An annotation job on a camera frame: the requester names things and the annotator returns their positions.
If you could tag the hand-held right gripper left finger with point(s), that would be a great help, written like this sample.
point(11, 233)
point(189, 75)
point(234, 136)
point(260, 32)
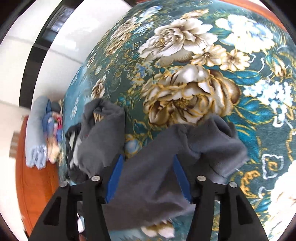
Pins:
point(114, 180)

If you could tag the floral folded quilt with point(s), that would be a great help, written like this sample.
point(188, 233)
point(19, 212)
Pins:
point(52, 143)

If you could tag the dark folded cloth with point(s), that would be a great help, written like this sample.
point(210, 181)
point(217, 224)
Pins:
point(56, 106)

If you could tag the dark grey fleece pants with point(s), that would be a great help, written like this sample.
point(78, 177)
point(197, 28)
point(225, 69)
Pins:
point(150, 185)

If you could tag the carved wooden headboard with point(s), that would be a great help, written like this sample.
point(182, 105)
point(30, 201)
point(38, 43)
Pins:
point(34, 185)

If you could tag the light blue folded quilt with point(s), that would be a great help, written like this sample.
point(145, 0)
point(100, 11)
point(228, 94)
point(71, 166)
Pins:
point(34, 129)

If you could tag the dark framed window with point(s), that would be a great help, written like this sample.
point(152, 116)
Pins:
point(34, 64)

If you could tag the white cloth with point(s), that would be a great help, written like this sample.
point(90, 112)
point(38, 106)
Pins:
point(81, 224)

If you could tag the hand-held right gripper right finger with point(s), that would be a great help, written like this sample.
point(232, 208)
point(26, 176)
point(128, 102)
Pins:
point(182, 183)

